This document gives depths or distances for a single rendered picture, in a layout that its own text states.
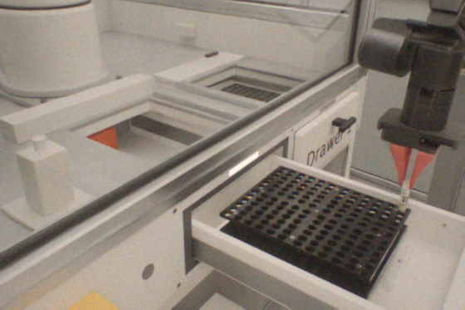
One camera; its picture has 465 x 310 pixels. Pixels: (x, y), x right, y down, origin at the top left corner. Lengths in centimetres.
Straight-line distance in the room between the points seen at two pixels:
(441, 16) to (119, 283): 49
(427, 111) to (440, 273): 24
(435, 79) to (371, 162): 196
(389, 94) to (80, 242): 204
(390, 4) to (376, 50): 167
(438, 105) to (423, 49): 7
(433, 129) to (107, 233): 42
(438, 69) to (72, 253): 46
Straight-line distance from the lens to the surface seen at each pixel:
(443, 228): 73
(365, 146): 251
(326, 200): 68
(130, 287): 58
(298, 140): 82
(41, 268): 46
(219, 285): 80
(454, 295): 53
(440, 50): 58
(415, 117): 60
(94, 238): 49
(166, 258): 61
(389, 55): 60
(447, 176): 161
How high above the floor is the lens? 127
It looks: 26 degrees down
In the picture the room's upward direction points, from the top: 1 degrees clockwise
